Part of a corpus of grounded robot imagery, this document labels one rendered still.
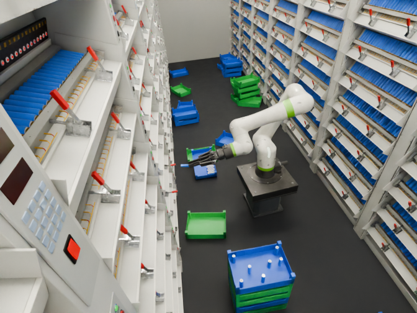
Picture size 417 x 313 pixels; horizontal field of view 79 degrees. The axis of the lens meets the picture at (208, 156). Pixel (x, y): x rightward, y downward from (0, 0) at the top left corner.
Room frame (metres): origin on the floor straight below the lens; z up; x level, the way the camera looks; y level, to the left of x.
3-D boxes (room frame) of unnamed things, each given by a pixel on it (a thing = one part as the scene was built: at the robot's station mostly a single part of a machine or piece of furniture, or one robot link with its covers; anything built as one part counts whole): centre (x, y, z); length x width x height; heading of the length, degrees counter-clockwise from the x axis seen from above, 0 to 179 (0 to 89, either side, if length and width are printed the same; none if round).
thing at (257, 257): (0.65, -0.21, 0.36); 0.30 x 0.20 x 0.08; 95
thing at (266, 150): (1.38, -0.41, 0.50); 0.16 x 0.13 x 0.19; 0
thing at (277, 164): (1.38, -0.47, 0.38); 0.26 x 0.15 x 0.06; 103
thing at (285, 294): (0.65, -0.21, 0.20); 0.30 x 0.20 x 0.08; 95
